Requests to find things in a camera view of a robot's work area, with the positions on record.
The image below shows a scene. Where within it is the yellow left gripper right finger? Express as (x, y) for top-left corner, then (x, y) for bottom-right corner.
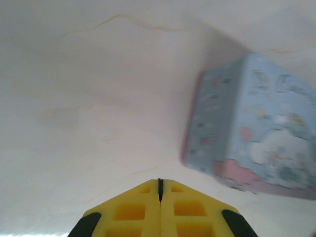
(159, 178), (259, 237)

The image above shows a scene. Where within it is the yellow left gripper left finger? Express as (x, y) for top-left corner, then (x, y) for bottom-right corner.
(67, 178), (161, 237)

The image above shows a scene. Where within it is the pastel cartoon tin box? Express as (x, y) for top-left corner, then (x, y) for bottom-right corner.
(179, 51), (316, 201)

